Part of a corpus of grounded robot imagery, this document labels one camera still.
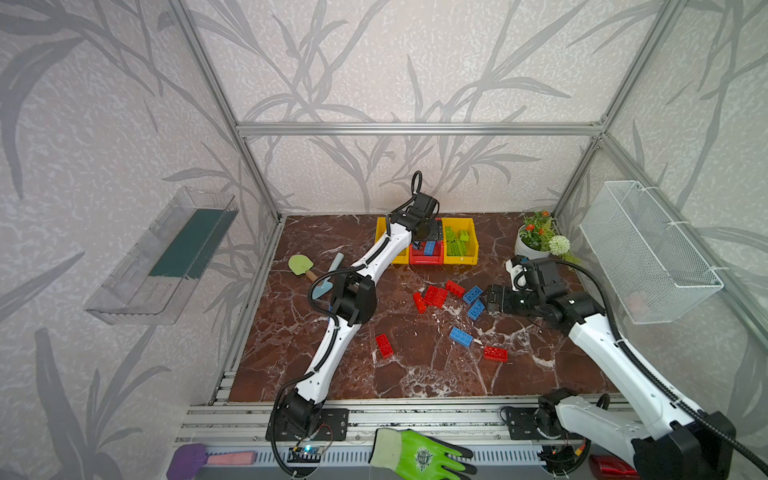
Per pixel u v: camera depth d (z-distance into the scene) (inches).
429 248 42.6
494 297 27.8
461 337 34.4
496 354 33.3
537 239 37.9
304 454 28.3
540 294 23.0
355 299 25.4
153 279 25.8
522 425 28.9
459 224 42.5
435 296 37.8
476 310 35.9
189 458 27.0
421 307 36.8
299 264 41.4
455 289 38.0
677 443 14.5
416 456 27.1
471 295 37.6
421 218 31.2
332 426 28.8
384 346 34.2
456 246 41.4
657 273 24.2
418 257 40.3
